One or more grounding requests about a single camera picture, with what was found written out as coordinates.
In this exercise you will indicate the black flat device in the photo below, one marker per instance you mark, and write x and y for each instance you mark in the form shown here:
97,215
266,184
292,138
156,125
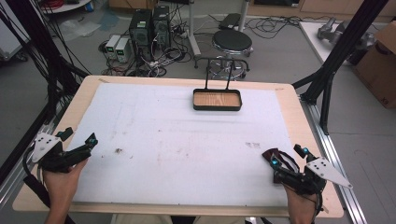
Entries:
229,21

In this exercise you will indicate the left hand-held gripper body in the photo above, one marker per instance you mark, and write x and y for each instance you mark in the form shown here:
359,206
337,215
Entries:
43,146

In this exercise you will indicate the clear plastic sheet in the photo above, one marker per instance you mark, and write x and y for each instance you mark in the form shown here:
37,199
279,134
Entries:
79,29

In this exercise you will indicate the black computer tower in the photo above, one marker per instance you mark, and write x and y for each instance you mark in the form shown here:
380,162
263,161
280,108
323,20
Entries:
161,26
140,29

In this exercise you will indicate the black round stool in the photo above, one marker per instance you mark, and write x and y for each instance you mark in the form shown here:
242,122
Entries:
232,41

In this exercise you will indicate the white board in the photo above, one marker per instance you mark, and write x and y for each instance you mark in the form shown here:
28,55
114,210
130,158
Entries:
311,40

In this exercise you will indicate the round white table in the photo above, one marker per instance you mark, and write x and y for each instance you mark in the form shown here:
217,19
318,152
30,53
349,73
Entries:
65,6

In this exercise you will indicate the person's left hand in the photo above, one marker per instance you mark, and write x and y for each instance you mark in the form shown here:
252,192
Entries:
62,186

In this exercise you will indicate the white power supply box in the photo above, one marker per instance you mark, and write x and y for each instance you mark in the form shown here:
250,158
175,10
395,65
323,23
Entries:
123,49
112,45

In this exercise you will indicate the person's right hand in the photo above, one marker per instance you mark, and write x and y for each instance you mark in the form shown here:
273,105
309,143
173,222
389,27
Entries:
301,207

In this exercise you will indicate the dark red cloth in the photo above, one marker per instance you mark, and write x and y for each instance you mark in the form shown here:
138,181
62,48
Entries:
268,153

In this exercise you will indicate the white desk leg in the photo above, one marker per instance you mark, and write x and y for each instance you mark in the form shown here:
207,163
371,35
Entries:
193,28
243,14

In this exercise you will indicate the black metal frame stand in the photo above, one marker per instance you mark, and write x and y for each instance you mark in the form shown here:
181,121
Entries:
339,56
46,62

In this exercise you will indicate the person's beige pants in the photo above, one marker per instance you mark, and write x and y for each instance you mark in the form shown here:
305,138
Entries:
146,219

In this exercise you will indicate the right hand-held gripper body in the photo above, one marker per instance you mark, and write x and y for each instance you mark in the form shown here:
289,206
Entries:
327,172

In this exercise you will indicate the brown cardboard box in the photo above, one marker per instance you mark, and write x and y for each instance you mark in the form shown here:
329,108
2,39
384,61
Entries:
378,68

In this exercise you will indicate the computer towers on floor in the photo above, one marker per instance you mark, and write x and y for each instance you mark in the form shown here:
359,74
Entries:
158,60

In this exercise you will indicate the black stand with wooden tray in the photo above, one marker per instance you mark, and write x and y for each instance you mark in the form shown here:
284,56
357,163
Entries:
217,100

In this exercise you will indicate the aluminium rail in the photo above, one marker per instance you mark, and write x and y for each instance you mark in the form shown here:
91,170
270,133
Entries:
334,149

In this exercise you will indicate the white table mat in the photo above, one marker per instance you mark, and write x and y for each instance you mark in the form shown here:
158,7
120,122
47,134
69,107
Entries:
174,155

